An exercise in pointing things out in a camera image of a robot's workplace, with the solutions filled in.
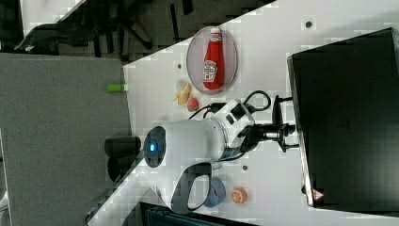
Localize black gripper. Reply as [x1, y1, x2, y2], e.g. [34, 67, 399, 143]
[241, 123, 296, 152]

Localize black toaster oven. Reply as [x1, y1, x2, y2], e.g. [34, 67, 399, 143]
[287, 27, 399, 216]

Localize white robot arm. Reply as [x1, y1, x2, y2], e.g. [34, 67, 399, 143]
[141, 99, 295, 214]

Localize orange slice toy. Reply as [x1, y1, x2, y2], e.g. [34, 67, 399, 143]
[231, 186, 247, 204]

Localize red toy strawberry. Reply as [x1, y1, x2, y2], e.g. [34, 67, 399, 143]
[187, 98, 200, 112]

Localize red ketchup bottle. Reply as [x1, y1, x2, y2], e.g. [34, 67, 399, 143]
[203, 27, 225, 90]

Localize blue cup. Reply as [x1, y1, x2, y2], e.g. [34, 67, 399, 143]
[204, 177, 226, 208]

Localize peeled toy banana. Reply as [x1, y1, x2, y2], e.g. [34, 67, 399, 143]
[174, 80, 191, 105]

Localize grey round plate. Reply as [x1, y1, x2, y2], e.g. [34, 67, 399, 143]
[186, 26, 237, 95]

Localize upper black cylinder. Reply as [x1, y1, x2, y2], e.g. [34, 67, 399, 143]
[104, 137, 141, 157]

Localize green marker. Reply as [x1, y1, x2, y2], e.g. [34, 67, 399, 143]
[106, 83, 125, 92]

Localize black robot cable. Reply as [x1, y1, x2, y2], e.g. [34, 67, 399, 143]
[187, 89, 272, 121]

